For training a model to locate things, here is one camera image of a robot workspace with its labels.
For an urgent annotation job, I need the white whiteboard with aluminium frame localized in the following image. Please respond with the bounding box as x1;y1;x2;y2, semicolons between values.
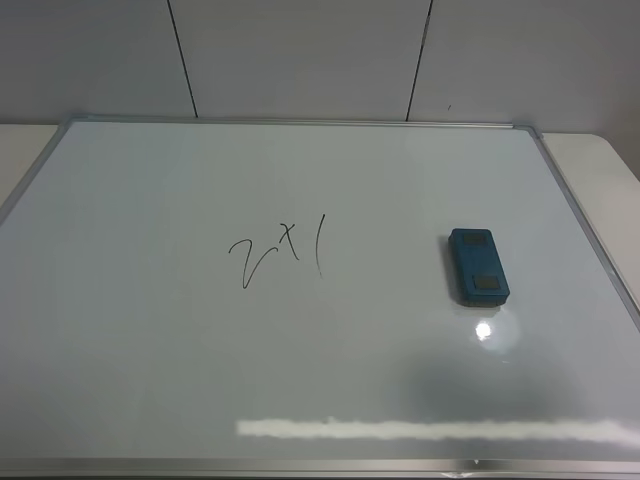
1;117;639;479

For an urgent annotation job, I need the blue board eraser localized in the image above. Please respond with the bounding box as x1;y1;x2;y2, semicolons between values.
448;228;510;308

